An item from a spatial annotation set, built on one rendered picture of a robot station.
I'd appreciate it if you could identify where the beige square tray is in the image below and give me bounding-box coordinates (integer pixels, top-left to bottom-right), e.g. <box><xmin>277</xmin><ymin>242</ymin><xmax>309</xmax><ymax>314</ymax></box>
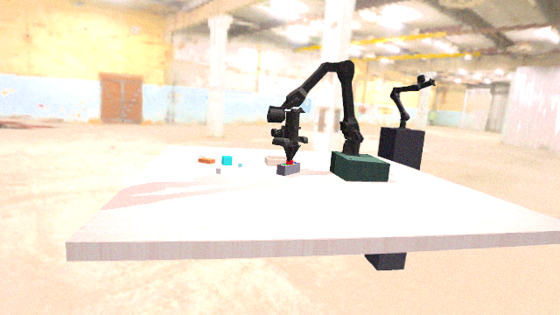
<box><xmin>264</xmin><ymin>156</ymin><xmax>296</xmax><ymax>166</ymax></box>

